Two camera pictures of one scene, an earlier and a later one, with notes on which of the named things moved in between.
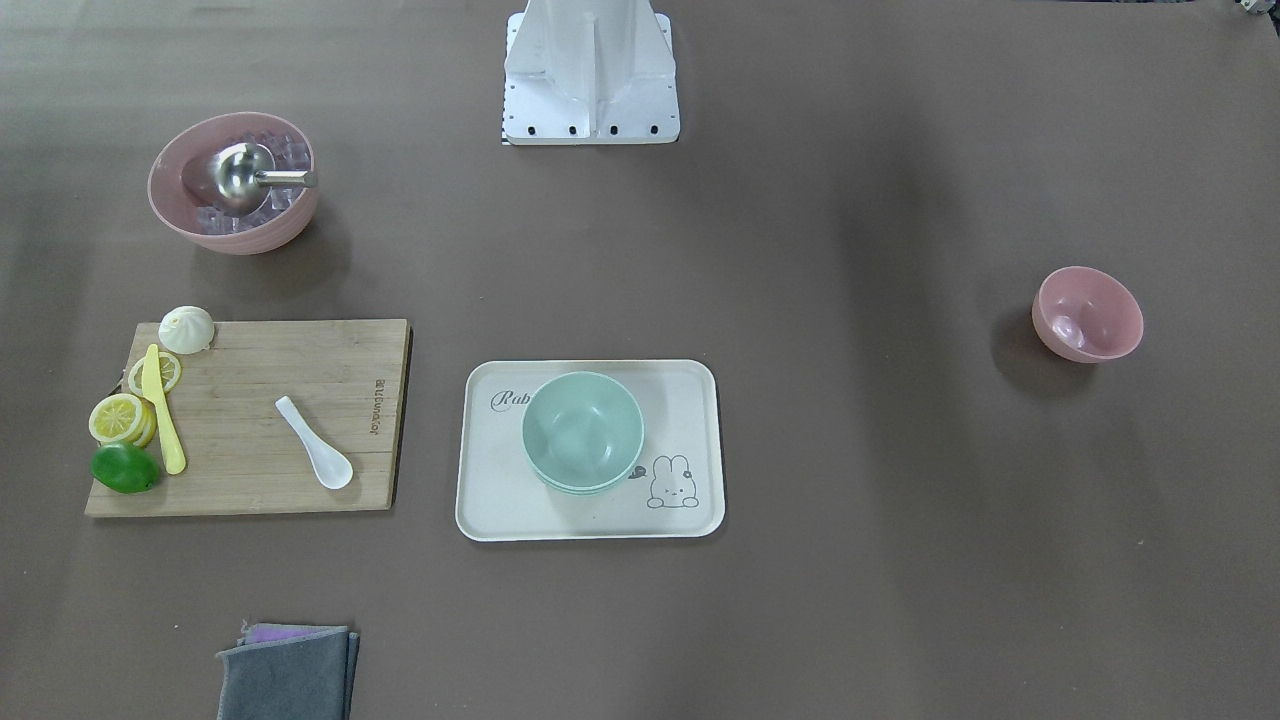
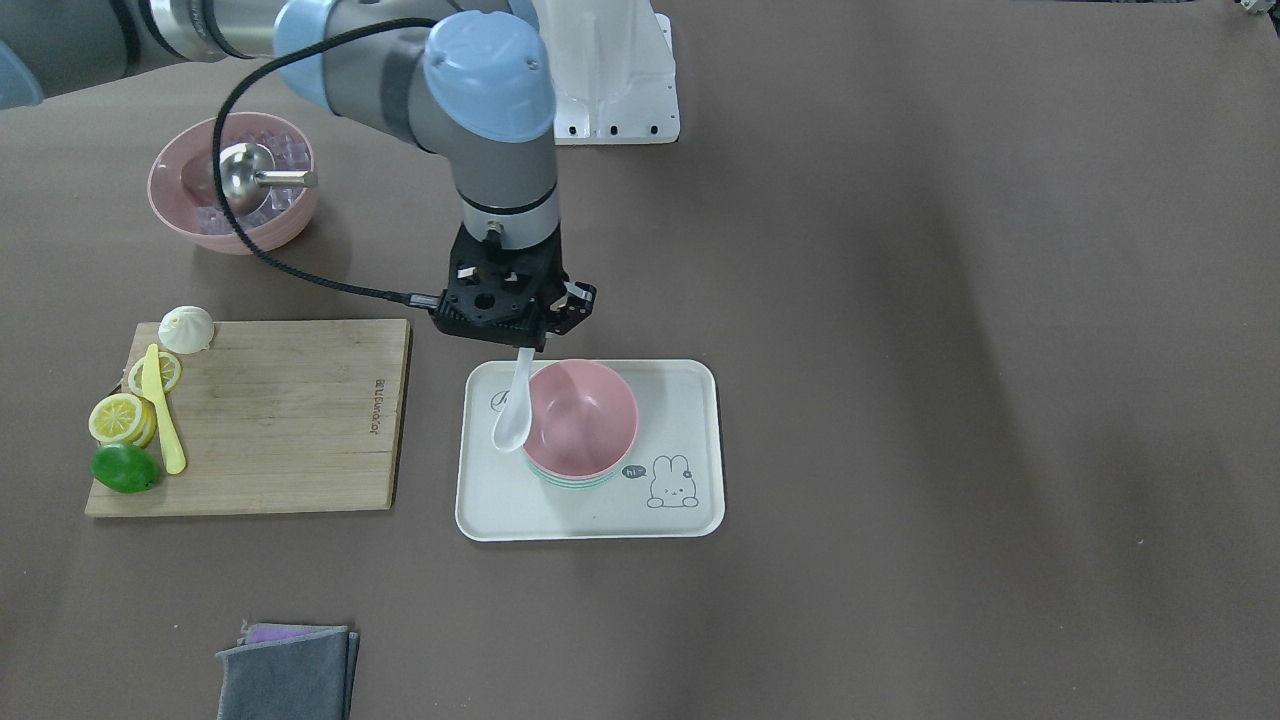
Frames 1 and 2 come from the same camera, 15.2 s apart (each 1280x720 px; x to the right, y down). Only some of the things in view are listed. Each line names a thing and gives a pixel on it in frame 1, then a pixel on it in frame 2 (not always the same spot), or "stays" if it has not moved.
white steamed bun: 186,329 stays
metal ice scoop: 243,176 stays
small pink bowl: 1085,315 -> 583,418
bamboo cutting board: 278,416 stays
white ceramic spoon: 332,468 -> 513,426
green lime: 125,467 stays
